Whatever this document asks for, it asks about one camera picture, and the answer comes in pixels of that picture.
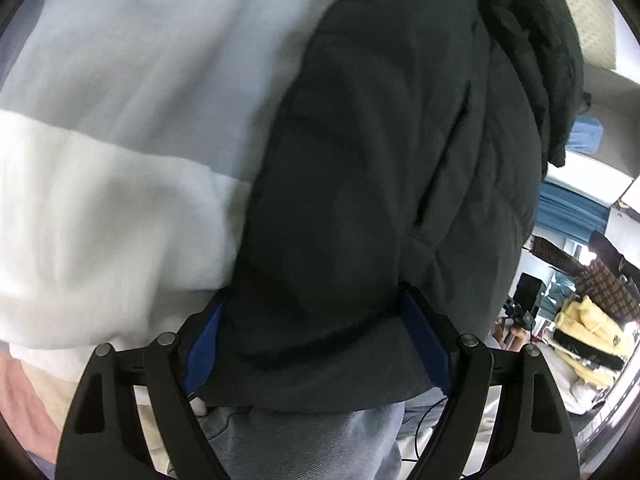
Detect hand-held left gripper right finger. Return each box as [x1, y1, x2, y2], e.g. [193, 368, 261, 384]
[400, 285, 583, 480]

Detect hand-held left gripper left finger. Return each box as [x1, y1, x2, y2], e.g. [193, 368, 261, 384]
[55, 292, 231, 480]

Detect black puffer jacket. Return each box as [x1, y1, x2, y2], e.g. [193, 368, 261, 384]
[202, 0, 592, 414]

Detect person's blue jeans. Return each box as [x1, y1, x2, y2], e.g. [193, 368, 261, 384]
[199, 392, 407, 480]

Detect yellow fleece garment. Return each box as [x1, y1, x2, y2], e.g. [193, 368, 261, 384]
[549, 294, 637, 387]

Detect brown patterned hanging garment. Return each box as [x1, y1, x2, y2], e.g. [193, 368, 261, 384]
[530, 231, 640, 322]

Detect blue curtain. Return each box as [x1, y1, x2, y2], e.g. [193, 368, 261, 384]
[537, 182, 614, 242]

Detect cream quilted headboard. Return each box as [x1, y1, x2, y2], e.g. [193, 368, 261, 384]
[549, 0, 640, 72]

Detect black cable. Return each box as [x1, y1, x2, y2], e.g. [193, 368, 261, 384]
[399, 394, 452, 463]

